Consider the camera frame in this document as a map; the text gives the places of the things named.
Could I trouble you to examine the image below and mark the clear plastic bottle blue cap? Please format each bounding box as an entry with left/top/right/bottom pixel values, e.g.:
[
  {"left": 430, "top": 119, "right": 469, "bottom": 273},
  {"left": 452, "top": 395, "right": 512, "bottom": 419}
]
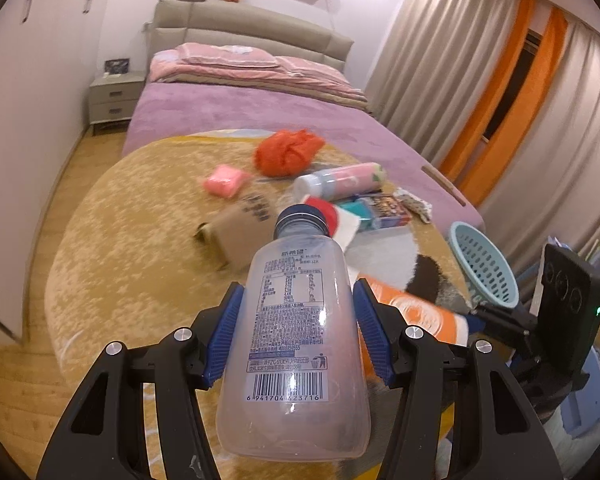
[{"left": 216, "top": 204, "right": 370, "bottom": 462}]

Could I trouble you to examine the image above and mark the colourful snack box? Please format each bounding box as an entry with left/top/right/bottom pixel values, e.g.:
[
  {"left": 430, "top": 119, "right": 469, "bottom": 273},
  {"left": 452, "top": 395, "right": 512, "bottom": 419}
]
[{"left": 358, "top": 194, "right": 412, "bottom": 230}]

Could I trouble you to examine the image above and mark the brown cardboard box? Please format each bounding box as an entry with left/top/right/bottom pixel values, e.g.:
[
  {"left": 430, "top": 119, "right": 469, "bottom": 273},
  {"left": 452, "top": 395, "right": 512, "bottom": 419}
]
[{"left": 194, "top": 193, "right": 277, "bottom": 271}]

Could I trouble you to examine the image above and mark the teal small packet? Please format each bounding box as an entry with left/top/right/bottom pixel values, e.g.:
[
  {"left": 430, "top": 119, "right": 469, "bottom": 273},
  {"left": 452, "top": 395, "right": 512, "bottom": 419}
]
[{"left": 338, "top": 200, "right": 374, "bottom": 231}]

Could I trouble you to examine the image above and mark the pink peach drink bottle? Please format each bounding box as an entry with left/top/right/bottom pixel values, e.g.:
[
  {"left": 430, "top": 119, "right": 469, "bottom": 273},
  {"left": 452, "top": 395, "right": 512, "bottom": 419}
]
[{"left": 292, "top": 162, "right": 387, "bottom": 202}]

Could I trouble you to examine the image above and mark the pink foam packet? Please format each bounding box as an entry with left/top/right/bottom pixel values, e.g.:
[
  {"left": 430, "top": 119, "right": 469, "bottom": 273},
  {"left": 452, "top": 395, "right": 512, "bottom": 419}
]
[{"left": 202, "top": 165, "right": 252, "bottom": 200}]

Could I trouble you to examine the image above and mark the orange plastic bag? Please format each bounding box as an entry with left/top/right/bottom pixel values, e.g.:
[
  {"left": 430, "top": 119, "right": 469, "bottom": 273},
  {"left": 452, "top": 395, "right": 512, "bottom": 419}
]
[{"left": 253, "top": 130, "right": 326, "bottom": 178}]

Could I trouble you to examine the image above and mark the light blue plastic chair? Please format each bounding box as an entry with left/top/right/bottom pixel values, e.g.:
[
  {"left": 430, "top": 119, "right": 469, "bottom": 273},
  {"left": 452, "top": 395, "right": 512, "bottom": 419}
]
[{"left": 560, "top": 348, "right": 600, "bottom": 438}]

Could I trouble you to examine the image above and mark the light blue plastic basket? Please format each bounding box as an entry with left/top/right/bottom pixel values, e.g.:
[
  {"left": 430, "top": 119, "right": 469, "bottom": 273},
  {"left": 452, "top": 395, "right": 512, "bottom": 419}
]
[{"left": 446, "top": 221, "right": 519, "bottom": 309}]

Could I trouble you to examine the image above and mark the stack of books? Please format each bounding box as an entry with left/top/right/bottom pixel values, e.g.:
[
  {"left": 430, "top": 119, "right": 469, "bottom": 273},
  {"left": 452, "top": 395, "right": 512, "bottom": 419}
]
[{"left": 546, "top": 236, "right": 600, "bottom": 273}]

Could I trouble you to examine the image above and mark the beige curtain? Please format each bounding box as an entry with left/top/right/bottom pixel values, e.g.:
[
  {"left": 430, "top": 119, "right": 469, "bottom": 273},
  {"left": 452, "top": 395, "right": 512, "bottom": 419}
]
[{"left": 367, "top": 0, "right": 600, "bottom": 270}]

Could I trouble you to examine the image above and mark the white dotted crumpled paper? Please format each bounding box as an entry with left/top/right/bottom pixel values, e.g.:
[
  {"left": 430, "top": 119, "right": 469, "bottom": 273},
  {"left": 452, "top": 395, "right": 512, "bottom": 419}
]
[{"left": 393, "top": 188, "right": 432, "bottom": 224}]

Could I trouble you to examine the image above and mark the orange curtain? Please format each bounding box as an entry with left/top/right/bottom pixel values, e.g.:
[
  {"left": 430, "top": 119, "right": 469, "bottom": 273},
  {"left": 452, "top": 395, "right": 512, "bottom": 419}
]
[{"left": 436, "top": 0, "right": 570, "bottom": 207}]

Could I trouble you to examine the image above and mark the grey bedside table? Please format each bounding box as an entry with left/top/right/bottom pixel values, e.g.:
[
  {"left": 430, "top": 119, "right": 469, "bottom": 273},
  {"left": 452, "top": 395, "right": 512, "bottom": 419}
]
[{"left": 87, "top": 72, "right": 146, "bottom": 128}]

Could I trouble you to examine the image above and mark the folded pink quilt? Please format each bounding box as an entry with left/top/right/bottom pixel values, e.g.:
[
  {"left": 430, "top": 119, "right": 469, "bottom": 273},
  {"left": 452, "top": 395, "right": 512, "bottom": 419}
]
[{"left": 148, "top": 50, "right": 368, "bottom": 112}]

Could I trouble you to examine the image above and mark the right pink pillow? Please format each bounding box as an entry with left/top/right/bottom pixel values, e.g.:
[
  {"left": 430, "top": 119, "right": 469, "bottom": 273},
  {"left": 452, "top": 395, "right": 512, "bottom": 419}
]
[{"left": 276, "top": 56, "right": 349, "bottom": 84}]

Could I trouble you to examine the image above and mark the pink pillow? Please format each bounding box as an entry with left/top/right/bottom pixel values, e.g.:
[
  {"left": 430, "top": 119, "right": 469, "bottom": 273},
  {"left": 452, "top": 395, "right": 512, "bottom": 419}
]
[
  {"left": 276, "top": 56, "right": 349, "bottom": 84},
  {"left": 176, "top": 42, "right": 279, "bottom": 68}
]

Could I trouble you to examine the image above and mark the bed with purple cover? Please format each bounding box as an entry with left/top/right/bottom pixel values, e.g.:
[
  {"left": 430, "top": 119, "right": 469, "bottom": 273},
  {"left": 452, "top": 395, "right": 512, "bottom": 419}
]
[{"left": 121, "top": 0, "right": 486, "bottom": 233}]

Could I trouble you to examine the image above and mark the white wardrobe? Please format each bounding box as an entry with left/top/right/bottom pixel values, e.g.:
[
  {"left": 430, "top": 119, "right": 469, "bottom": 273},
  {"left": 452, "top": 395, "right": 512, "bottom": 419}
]
[{"left": 0, "top": 0, "right": 107, "bottom": 344}]

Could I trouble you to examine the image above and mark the left pink pillow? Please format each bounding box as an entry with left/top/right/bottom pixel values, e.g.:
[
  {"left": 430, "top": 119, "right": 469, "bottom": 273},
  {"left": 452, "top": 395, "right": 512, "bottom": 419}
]
[{"left": 176, "top": 42, "right": 279, "bottom": 68}]

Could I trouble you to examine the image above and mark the beige padded headboard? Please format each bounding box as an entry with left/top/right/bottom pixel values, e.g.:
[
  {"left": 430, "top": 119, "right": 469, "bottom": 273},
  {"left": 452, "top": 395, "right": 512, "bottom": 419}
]
[{"left": 147, "top": 0, "right": 353, "bottom": 72}]

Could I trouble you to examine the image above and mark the small photo frame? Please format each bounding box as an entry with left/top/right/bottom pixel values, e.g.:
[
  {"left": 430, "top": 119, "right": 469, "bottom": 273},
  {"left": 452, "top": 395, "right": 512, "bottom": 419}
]
[{"left": 104, "top": 58, "right": 130, "bottom": 76}]

